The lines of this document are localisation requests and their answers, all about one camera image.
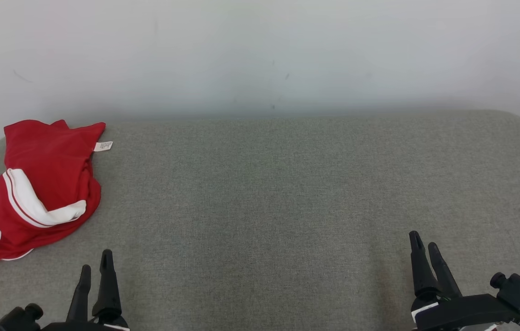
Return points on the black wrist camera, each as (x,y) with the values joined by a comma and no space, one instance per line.
(519,292)
(16,321)

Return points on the red shorts with white stripes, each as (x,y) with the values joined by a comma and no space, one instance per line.
(48,156)

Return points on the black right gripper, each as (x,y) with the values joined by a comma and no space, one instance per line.
(466,312)

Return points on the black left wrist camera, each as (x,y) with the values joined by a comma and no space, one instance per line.
(16,321)

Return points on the grey fabric sofa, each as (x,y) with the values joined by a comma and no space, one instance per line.
(264,207)

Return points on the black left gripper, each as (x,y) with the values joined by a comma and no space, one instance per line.
(80,327)

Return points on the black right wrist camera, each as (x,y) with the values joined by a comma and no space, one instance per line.
(519,292)

